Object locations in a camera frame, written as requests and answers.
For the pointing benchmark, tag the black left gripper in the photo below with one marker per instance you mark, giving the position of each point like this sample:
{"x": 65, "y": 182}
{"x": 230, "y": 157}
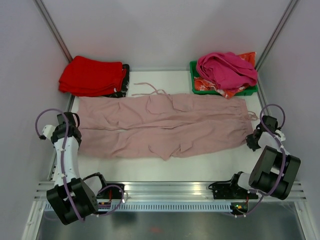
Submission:
{"x": 80, "y": 141}

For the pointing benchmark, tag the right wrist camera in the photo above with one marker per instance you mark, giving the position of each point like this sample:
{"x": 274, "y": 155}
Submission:
{"x": 280, "y": 135}

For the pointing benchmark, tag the left aluminium frame post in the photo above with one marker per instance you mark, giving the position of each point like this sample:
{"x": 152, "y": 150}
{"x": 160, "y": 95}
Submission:
{"x": 40, "y": 5}

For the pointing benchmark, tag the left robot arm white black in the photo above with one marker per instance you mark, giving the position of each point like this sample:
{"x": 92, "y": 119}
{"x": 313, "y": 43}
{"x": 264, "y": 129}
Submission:
{"x": 71, "y": 198}

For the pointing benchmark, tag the aluminium mounting rail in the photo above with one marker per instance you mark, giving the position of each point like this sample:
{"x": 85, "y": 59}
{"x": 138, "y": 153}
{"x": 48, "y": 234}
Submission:
{"x": 170, "y": 191}

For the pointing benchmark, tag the magenta crumpled trousers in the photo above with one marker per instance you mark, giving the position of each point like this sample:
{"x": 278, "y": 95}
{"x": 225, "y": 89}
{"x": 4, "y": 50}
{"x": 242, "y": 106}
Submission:
{"x": 227, "y": 70}

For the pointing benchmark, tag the right aluminium frame post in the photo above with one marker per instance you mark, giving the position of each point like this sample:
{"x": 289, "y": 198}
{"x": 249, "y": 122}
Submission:
{"x": 290, "y": 8}

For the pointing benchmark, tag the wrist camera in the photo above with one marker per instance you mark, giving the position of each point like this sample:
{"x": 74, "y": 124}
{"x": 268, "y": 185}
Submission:
{"x": 280, "y": 135}
{"x": 47, "y": 132}

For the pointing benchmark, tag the folded red trousers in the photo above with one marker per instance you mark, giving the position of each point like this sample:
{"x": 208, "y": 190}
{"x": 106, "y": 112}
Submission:
{"x": 84, "y": 77}

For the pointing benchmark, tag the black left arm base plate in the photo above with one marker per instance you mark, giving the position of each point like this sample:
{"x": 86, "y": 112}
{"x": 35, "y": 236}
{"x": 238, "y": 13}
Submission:
{"x": 111, "y": 191}

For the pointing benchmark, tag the green plastic bin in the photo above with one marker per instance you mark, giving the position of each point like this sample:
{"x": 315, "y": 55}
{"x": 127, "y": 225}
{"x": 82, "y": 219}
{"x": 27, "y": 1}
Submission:
{"x": 249, "y": 91}

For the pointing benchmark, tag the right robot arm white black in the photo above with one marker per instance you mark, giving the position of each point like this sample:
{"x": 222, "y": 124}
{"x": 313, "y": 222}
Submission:
{"x": 275, "y": 170}

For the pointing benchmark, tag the orange floral trousers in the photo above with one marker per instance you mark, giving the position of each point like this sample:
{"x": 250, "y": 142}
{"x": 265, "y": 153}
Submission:
{"x": 202, "y": 84}

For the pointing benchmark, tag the slotted grey cable duct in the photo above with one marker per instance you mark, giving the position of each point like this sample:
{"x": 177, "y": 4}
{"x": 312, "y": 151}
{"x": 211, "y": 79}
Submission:
{"x": 144, "y": 206}

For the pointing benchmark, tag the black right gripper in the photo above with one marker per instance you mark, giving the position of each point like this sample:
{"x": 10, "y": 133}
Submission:
{"x": 250, "y": 143}

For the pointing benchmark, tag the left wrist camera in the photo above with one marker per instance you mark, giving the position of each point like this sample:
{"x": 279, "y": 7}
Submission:
{"x": 47, "y": 132}

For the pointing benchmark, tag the light pink trousers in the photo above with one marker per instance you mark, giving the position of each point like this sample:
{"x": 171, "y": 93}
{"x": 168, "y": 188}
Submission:
{"x": 162, "y": 125}

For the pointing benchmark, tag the aluminium frame post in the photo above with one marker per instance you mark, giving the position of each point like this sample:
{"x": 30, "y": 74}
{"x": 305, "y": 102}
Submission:
{"x": 290, "y": 8}
{"x": 40, "y": 5}

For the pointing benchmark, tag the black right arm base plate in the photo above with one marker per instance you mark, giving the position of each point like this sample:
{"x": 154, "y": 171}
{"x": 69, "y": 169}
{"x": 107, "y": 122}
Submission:
{"x": 227, "y": 191}

